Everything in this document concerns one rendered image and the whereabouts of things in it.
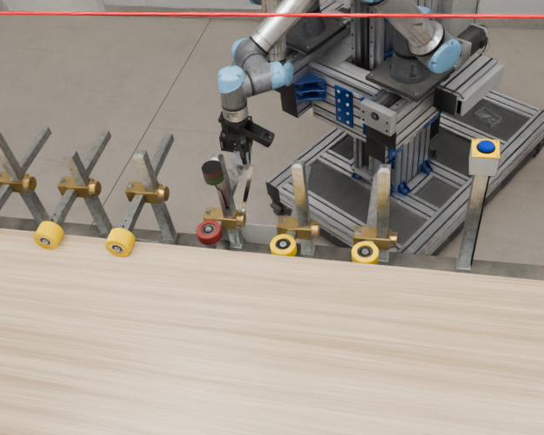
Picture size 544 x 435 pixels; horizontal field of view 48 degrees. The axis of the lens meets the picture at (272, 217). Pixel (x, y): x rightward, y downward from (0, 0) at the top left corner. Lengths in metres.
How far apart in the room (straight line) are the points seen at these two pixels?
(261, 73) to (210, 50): 2.72
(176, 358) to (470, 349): 0.77
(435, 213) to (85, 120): 2.34
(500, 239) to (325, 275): 1.47
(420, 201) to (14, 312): 1.80
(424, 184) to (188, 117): 1.61
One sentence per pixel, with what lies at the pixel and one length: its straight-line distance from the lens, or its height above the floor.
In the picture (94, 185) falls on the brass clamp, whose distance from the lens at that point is 2.14.
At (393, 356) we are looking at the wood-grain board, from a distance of 1.65.
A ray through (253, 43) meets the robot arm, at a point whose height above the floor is 1.37.
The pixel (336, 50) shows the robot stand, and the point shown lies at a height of 0.95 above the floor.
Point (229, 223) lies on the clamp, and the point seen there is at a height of 0.85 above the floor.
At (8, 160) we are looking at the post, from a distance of 2.22.
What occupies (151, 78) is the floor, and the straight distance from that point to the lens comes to 4.34.
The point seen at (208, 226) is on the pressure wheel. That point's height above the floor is 0.91.
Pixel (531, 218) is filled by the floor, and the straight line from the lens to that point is 3.23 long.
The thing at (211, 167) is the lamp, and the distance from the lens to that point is 1.81.
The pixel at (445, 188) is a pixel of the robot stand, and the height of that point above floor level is 0.21.
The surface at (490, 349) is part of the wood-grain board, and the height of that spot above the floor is 0.90.
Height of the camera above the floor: 2.35
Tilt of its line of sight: 48 degrees down
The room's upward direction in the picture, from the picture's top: 10 degrees counter-clockwise
